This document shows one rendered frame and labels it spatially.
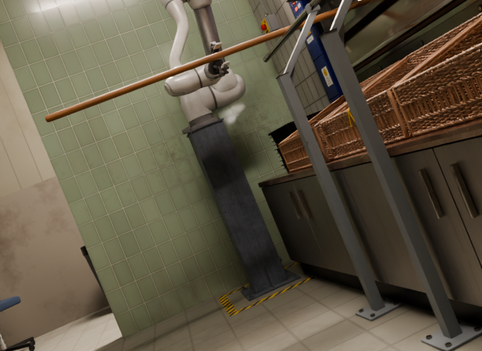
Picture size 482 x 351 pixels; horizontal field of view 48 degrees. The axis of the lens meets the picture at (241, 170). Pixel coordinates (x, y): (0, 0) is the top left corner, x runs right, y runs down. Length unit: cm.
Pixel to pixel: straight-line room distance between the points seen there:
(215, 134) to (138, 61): 85
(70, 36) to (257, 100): 128
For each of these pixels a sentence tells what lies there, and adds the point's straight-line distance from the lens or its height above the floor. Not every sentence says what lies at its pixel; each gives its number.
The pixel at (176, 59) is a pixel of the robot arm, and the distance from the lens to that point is 280.
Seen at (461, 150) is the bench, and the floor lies 53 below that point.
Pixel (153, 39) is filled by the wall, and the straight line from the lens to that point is 373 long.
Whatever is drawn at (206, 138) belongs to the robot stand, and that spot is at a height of 93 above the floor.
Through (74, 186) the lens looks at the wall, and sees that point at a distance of 356.
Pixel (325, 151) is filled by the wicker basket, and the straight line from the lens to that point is 220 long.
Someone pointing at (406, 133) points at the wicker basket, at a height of 60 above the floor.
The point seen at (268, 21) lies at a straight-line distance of 351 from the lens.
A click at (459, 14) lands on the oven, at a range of 211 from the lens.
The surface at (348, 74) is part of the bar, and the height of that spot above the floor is 82.
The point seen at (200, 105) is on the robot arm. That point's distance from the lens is 315.
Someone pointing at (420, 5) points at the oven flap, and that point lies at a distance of 226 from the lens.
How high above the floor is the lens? 68
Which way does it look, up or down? level
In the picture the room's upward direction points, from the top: 22 degrees counter-clockwise
